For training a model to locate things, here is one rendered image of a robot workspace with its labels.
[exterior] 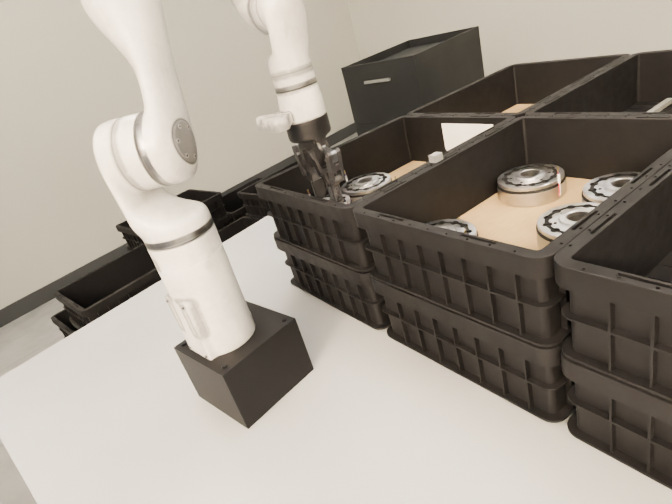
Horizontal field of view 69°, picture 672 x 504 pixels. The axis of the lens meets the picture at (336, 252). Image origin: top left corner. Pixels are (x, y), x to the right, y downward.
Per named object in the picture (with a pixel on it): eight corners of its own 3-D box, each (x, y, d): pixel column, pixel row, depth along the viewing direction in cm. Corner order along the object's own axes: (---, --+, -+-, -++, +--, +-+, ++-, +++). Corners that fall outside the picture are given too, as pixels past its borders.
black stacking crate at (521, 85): (525, 178, 91) (520, 118, 86) (413, 164, 114) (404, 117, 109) (632, 108, 108) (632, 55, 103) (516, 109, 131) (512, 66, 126)
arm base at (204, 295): (216, 364, 66) (166, 255, 59) (184, 345, 72) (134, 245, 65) (267, 325, 71) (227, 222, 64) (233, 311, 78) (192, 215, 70)
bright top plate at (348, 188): (365, 173, 103) (364, 170, 103) (401, 176, 96) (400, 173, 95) (331, 193, 98) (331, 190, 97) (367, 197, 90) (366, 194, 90)
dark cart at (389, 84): (443, 234, 254) (410, 56, 215) (377, 226, 285) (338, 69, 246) (498, 186, 290) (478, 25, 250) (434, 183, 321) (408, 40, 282)
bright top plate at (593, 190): (636, 211, 61) (636, 207, 61) (567, 196, 70) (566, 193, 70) (684, 182, 65) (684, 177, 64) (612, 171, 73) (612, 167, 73)
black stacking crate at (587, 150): (551, 360, 49) (544, 266, 45) (368, 281, 73) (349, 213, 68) (717, 201, 67) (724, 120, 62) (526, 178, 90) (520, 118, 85)
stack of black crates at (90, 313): (147, 421, 163) (82, 312, 143) (112, 391, 183) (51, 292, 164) (239, 349, 185) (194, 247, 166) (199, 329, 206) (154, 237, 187)
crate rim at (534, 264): (545, 283, 45) (544, 261, 44) (351, 225, 69) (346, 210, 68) (725, 133, 63) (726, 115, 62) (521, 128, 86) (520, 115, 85)
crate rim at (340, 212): (404, 125, 110) (402, 114, 109) (521, 128, 86) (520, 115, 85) (255, 197, 92) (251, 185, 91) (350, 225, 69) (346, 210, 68)
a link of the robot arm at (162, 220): (70, 134, 55) (135, 264, 62) (143, 114, 53) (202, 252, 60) (113, 115, 63) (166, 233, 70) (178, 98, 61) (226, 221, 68)
